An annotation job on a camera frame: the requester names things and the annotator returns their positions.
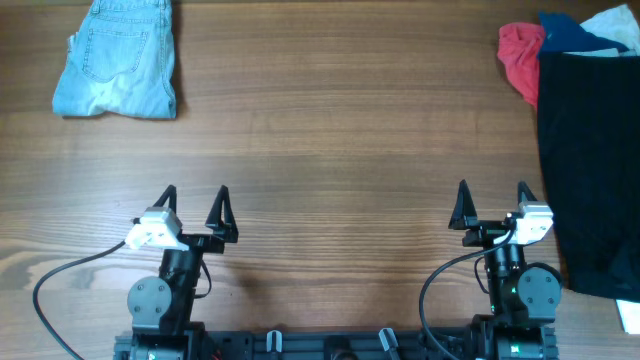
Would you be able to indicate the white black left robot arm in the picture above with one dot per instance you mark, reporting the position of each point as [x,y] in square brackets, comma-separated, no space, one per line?
[161,306]

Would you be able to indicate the red cloth garment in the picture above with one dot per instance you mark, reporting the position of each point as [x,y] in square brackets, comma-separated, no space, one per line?
[519,44]

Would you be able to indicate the dark blue cloth garment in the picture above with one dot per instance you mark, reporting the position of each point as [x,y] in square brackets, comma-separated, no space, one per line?
[563,34]

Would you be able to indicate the white paper sheet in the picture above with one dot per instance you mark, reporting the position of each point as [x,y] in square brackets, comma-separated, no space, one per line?
[629,313]

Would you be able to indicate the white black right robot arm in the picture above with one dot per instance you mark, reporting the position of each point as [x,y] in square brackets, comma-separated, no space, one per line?
[523,296]

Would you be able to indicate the white cloth garment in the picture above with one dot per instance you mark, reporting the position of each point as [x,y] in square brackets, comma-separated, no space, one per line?
[616,24]

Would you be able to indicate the light blue denim jeans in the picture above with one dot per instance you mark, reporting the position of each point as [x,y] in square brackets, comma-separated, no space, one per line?
[121,60]

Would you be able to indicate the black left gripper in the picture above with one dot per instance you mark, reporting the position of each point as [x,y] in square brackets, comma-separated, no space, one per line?
[212,242]

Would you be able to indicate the black cloth garment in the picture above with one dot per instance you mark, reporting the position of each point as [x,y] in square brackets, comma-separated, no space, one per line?
[588,136]

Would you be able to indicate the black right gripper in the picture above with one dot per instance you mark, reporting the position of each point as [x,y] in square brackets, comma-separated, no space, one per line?
[463,218]

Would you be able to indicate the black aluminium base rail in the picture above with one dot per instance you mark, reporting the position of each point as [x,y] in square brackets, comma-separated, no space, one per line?
[386,343]

